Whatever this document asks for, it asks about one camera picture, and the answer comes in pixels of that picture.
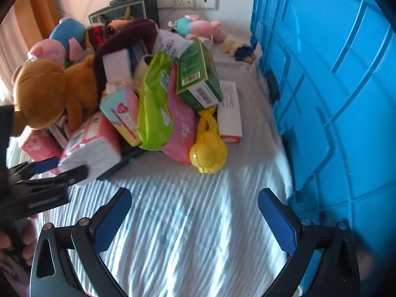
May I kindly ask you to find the small beige blue plush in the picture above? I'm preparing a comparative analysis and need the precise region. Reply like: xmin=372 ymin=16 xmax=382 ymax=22
xmin=222 ymin=35 xmax=257 ymax=62

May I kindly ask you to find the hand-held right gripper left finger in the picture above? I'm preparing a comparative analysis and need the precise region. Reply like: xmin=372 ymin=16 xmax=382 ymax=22
xmin=29 ymin=187 xmax=133 ymax=297

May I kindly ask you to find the white pink tissue pack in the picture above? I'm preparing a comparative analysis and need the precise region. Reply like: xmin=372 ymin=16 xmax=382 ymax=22
xmin=58 ymin=111 xmax=122 ymax=187

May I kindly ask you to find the yellow duck toy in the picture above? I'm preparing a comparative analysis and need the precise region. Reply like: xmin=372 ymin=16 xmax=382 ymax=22
xmin=189 ymin=107 xmax=229 ymax=174

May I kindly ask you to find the dark red knit hat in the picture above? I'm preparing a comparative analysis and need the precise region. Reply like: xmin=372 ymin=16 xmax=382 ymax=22
xmin=93 ymin=19 xmax=160 ymax=90

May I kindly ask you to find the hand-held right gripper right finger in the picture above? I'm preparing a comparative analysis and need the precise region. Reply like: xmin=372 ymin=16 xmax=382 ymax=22
xmin=257 ymin=187 xmax=361 ymax=297

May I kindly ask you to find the pale pink curtain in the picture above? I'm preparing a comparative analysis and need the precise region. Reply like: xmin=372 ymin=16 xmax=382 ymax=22
xmin=0 ymin=6 xmax=41 ymax=106

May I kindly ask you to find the white cardboard box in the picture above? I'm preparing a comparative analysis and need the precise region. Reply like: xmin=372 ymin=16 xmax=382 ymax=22
xmin=102 ymin=49 xmax=132 ymax=82

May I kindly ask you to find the white wall socket panel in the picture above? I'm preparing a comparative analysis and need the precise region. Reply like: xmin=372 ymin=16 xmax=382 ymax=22
xmin=158 ymin=0 xmax=220 ymax=10

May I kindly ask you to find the dark blue box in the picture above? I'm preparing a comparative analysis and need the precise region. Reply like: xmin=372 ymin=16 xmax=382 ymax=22
xmin=128 ymin=40 xmax=149 ymax=72

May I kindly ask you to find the person's left hand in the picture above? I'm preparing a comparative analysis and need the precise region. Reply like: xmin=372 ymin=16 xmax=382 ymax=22
xmin=0 ymin=218 xmax=37 ymax=267

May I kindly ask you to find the pink pig plush blue shirt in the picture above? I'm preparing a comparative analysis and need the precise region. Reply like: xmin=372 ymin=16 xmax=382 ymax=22
xmin=28 ymin=17 xmax=90 ymax=69

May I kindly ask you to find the large pink tissue pack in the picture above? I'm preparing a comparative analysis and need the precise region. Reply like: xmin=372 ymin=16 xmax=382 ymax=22
xmin=159 ymin=65 xmax=197 ymax=165

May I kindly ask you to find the small red dark toy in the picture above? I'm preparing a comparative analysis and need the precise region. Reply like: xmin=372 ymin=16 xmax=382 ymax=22
xmin=85 ymin=23 xmax=107 ymax=50

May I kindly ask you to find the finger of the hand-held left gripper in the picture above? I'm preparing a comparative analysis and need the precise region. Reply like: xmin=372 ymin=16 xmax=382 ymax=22
xmin=8 ymin=157 xmax=60 ymax=182
xmin=19 ymin=165 xmax=89 ymax=193

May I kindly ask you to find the white striped bed sheet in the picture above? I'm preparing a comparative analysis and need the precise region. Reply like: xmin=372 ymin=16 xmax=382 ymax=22
xmin=6 ymin=22 xmax=294 ymax=297

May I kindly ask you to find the cream cup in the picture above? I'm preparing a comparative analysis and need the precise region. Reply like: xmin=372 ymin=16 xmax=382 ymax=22
xmin=133 ymin=54 xmax=155 ymax=81

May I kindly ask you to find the brown teddy bear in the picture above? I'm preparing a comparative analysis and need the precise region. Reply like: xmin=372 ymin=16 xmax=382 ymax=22
xmin=12 ymin=55 xmax=104 ymax=131

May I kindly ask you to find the green wet wipes pack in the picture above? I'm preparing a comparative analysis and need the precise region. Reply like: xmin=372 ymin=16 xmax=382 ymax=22
xmin=137 ymin=50 xmax=175 ymax=151

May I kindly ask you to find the pastel pink yellow tissue pack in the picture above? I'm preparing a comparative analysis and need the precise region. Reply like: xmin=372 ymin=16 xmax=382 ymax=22
xmin=99 ymin=82 xmax=143 ymax=147

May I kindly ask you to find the green cardboard box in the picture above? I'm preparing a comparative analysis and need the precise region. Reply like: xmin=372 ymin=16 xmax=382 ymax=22
xmin=176 ymin=39 xmax=224 ymax=112

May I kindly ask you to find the white box with red stripe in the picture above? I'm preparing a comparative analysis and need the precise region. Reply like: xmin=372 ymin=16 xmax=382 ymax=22
xmin=217 ymin=80 xmax=243 ymax=145

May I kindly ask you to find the blue plastic crate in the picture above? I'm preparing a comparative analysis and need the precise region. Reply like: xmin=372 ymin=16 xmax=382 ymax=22
xmin=249 ymin=0 xmax=396 ymax=297

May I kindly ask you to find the wooden wall trim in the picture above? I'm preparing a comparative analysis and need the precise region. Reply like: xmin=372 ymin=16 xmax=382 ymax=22
xmin=19 ymin=0 xmax=61 ymax=38

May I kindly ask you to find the black gift box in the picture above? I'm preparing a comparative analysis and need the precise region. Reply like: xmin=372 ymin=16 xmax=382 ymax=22
xmin=88 ymin=0 xmax=160 ymax=30

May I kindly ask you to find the white plastic bag blue print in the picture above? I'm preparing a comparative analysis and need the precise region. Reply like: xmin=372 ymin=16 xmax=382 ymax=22
xmin=153 ymin=29 xmax=194 ymax=65

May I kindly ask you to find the pink pig plush teal dress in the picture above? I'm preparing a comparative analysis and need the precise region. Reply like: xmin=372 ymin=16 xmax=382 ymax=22
xmin=169 ymin=14 xmax=228 ymax=42

